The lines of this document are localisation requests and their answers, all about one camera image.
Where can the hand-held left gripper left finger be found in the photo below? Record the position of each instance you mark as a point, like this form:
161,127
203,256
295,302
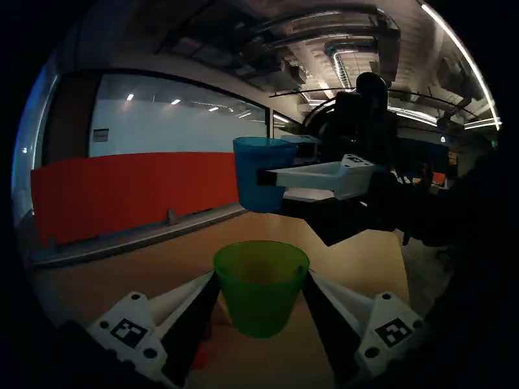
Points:
134,314

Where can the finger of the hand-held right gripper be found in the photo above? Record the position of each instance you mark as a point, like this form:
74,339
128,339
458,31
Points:
308,144
348,178

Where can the red desk screen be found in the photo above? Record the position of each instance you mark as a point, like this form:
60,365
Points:
121,194

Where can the green plastic cup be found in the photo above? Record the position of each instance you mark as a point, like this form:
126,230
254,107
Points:
259,296

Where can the blue plastic cup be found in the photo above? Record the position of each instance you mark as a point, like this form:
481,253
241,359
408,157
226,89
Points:
253,162

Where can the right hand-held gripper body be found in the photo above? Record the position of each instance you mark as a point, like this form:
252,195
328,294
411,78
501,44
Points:
365,121

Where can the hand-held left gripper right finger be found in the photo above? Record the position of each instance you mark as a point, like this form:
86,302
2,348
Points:
375,320

